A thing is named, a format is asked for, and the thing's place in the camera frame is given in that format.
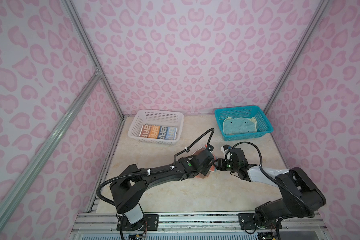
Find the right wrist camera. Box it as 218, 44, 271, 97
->
221, 145, 231, 154

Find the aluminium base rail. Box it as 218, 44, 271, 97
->
70, 212, 332, 240

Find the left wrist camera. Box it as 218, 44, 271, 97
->
206, 145, 214, 152

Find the teal cat face towel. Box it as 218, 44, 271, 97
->
223, 117, 258, 136

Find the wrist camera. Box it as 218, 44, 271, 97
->
206, 145, 214, 152
221, 145, 231, 154

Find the left aluminium corner post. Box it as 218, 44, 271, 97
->
61, 0, 125, 120

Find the aluminium frame diagonal bar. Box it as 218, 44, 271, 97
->
0, 73, 102, 233

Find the white plastic basket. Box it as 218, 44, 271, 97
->
128, 110, 184, 145

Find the aluminium corner post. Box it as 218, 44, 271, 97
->
264, 0, 333, 115
61, 0, 125, 120

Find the right aluminium corner post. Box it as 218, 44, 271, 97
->
264, 0, 333, 115

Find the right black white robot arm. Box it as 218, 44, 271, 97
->
214, 145, 327, 230

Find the teal plastic basket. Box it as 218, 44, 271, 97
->
215, 106, 274, 141

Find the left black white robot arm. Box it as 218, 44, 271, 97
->
110, 149, 215, 227

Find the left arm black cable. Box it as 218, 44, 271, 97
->
95, 128, 215, 206

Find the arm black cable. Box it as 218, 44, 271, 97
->
95, 128, 215, 206
226, 141, 316, 218

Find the red brown towel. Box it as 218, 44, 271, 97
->
193, 147, 217, 179

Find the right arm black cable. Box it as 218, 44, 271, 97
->
226, 141, 316, 218

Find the striped rabbit letter towel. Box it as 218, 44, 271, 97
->
139, 125, 178, 141

